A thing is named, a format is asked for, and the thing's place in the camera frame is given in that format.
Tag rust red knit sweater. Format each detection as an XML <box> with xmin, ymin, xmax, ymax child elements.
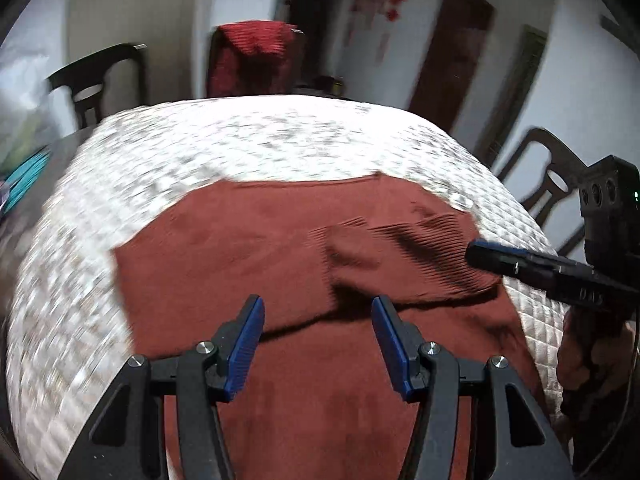
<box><xmin>113</xmin><ymin>174</ymin><xmax>544</xmax><ymax>479</ymax></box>

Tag right hand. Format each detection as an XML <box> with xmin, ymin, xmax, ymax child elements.
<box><xmin>556</xmin><ymin>309</ymin><xmax>636</xmax><ymax>396</ymax></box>

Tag dark wooden chair right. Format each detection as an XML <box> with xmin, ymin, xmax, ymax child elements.
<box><xmin>498</xmin><ymin>127</ymin><xmax>587</xmax><ymax>229</ymax></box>

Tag dark wooden chair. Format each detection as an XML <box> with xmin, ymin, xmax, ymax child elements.
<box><xmin>47</xmin><ymin>44</ymin><xmax>149</xmax><ymax>129</ymax></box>
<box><xmin>498</xmin><ymin>127</ymin><xmax>587</xmax><ymax>229</ymax></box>

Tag white quilted bedspread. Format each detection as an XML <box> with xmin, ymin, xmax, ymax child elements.
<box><xmin>1</xmin><ymin>96</ymin><xmax>551</xmax><ymax>479</ymax></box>

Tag dark red door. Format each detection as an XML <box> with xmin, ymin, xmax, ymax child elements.
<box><xmin>409</xmin><ymin>0</ymin><xmax>495</xmax><ymax>132</ymax></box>

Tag teal patterned pouch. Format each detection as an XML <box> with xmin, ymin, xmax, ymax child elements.
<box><xmin>1</xmin><ymin>148</ymin><xmax>51</xmax><ymax>217</ymax></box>

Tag white plastic bag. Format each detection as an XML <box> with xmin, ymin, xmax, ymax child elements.
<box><xmin>1</xmin><ymin>46</ymin><xmax>58</xmax><ymax>174</ymax></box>

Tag red cloth on chair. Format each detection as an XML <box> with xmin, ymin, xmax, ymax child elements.
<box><xmin>205</xmin><ymin>20</ymin><xmax>306</xmax><ymax>99</ymax></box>

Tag dark wooden chair left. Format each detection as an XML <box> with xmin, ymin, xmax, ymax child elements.
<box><xmin>47</xmin><ymin>44</ymin><xmax>149</xmax><ymax>129</ymax></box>

